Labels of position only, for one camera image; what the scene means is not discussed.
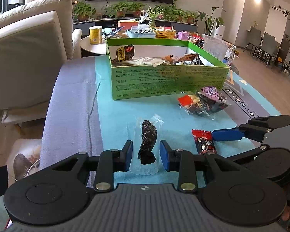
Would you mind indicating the white humidifier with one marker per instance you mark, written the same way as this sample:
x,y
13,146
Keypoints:
x,y
220,31

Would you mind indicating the brown black snack packet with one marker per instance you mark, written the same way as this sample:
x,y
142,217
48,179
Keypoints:
x,y
188,58

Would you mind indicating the red white snack packet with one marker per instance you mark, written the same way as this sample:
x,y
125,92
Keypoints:
x,y
188,101

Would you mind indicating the blue plastic tray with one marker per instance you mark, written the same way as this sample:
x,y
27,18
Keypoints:
x,y
140,33

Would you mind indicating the blue grey patterned table mat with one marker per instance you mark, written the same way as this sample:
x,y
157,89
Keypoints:
x,y
106,116

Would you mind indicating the orange box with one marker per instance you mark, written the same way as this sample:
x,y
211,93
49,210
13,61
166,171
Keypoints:
x,y
127,24

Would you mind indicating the black yellow snack packet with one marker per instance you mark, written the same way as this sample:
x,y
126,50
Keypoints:
x,y
124,53

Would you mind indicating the spider plant in vase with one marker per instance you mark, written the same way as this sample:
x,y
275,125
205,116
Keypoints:
x,y
152,15

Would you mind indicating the round white table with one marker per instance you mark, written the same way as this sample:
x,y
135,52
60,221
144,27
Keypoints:
x,y
93,47

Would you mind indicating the floral rug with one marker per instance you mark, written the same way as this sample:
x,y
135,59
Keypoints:
x,y
21,159

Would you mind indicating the yellow can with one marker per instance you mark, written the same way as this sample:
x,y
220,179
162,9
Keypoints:
x,y
96,35

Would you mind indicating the grey television cabinet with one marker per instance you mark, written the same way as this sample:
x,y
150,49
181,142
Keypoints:
x,y
87,24

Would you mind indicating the clear plastic pitcher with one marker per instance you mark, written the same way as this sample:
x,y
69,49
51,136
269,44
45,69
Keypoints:
x,y
216,48

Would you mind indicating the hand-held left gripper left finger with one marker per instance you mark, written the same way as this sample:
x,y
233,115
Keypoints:
x,y
128,154

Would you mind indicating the pink box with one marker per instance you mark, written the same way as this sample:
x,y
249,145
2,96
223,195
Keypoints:
x,y
183,35

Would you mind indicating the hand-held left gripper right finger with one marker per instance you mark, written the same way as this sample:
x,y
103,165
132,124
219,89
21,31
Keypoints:
x,y
164,156

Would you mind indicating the pink snack packet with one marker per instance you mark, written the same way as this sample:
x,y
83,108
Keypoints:
x,y
210,92

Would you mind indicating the yellow woven basket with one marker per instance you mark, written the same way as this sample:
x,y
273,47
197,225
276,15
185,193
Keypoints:
x,y
165,33

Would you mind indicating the beige sofa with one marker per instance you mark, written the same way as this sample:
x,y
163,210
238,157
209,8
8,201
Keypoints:
x,y
26,53

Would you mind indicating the clear packet of dark snack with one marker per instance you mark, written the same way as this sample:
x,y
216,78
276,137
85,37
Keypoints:
x,y
147,140

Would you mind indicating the large leafy potted plant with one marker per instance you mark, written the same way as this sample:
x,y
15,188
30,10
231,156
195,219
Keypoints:
x,y
209,19

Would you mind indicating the green cardboard box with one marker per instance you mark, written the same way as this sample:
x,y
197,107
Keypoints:
x,y
159,82

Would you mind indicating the red black snack packet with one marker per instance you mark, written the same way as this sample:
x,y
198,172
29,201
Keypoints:
x,y
204,142

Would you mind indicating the row of potted plants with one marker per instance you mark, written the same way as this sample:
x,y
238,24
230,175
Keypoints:
x,y
120,8

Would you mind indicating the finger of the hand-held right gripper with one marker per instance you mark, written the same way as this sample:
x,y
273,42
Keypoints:
x,y
256,150
227,134

